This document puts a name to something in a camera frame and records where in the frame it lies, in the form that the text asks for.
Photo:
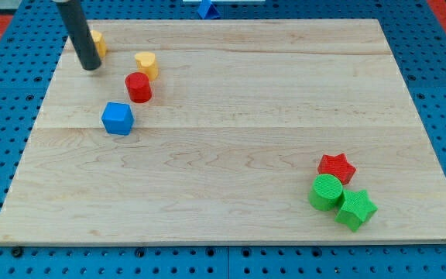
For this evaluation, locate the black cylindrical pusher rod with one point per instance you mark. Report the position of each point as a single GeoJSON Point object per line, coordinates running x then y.
{"type": "Point", "coordinates": [78, 30]}

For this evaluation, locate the yellow hexagon block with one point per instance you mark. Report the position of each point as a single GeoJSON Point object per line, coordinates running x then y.
{"type": "Point", "coordinates": [99, 42]}

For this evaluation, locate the yellow heart block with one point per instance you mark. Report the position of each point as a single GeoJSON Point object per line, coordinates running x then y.
{"type": "Point", "coordinates": [147, 64]}

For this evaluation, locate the red cylinder block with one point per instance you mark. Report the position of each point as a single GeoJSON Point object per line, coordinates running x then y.
{"type": "Point", "coordinates": [138, 87]}

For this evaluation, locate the blue cube block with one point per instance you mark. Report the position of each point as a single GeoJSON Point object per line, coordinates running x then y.
{"type": "Point", "coordinates": [117, 118]}

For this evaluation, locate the blue triangle block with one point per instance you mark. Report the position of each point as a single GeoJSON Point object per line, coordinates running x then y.
{"type": "Point", "coordinates": [207, 10]}

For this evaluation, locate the light wooden board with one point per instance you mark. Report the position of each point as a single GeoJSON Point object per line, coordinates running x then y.
{"type": "Point", "coordinates": [226, 150]}

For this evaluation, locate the red star block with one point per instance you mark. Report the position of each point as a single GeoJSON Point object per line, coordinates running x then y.
{"type": "Point", "coordinates": [338, 166]}

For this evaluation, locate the green cylinder block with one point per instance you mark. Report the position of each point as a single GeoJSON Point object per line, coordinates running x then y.
{"type": "Point", "coordinates": [325, 191]}

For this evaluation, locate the green star block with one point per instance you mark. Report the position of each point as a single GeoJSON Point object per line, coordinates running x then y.
{"type": "Point", "coordinates": [354, 209]}

